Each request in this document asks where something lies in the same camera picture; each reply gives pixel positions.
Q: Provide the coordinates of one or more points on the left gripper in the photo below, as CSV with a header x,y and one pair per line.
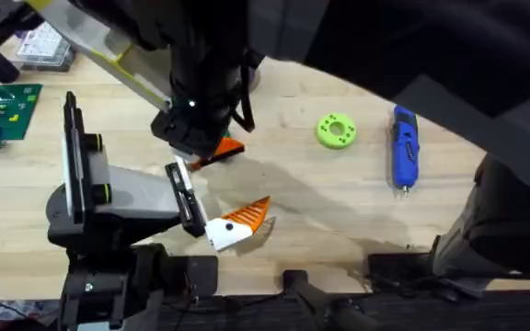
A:
x,y
141,193

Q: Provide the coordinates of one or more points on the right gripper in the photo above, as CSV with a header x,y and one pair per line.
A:
x,y
196,119

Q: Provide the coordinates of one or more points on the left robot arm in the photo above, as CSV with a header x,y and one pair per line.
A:
x,y
108,271

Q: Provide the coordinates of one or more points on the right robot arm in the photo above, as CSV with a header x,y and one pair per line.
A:
x,y
430,37

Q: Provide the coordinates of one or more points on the blue electric screwdriver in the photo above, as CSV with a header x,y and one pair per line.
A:
x,y
405,151

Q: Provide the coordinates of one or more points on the green disc with holes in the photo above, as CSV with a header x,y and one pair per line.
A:
x,y
325,138

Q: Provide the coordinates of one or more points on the left wrist upright plate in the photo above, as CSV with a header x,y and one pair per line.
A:
x,y
74,161

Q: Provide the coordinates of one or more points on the clear plastic parts box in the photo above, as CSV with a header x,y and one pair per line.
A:
x,y
44,46

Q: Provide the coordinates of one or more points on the green board with blocks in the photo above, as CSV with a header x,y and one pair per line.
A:
x,y
7,110

